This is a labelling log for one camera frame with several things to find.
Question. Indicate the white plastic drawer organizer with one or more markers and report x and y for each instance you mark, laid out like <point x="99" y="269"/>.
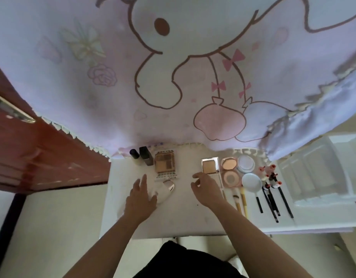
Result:
<point x="320" y="170"/>

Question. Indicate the person's left forearm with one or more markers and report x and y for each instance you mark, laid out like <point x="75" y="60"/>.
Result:
<point x="108" y="248"/>

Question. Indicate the person's right hand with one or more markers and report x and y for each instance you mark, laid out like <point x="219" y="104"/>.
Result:
<point x="208" y="192"/>

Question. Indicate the white round powder jar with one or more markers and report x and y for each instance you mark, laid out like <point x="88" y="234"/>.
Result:
<point x="246" y="164"/>

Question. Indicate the round white hand mirror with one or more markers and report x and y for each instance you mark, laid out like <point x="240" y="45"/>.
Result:
<point x="251" y="182"/>

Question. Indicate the person's right forearm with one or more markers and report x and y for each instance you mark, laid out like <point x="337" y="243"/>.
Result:
<point x="253" y="243"/>

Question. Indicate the beige eyeshadow palette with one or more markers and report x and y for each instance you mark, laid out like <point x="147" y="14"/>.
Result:
<point x="165" y="163"/>

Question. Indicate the square rose gold powder compact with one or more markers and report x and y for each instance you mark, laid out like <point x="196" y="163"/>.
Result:
<point x="209" y="165"/>

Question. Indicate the person's left hand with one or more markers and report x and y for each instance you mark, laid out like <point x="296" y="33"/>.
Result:
<point x="140" y="204"/>

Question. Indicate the round rose gold blush compact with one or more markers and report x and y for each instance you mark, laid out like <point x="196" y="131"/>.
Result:
<point x="231" y="176"/>

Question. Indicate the person's black clothing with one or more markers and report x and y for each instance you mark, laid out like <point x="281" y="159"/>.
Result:
<point x="183" y="263"/>

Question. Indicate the black round cosmetic bottle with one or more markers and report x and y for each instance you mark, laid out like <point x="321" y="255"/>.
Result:
<point x="134" y="153"/>

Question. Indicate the dark square cosmetic bottle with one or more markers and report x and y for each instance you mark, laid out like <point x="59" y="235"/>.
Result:
<point x="146" y="156"/>

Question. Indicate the person's right fingers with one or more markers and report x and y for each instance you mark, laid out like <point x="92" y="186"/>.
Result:
<point x="201" y="178"/>

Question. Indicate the pink cartoon rabbit blanket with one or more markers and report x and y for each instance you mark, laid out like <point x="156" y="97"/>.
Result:
<point x="195" y="69"/>

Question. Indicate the person's left thumb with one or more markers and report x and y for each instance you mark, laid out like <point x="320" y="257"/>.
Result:
<point x="154" y="197"/>

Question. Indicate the white oval cosmetic case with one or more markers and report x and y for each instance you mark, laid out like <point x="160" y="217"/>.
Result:
<point x="166" y="189"/>

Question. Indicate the red-brown wooden door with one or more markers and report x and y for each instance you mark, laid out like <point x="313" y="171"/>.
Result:
<point x="36" y="153"/>

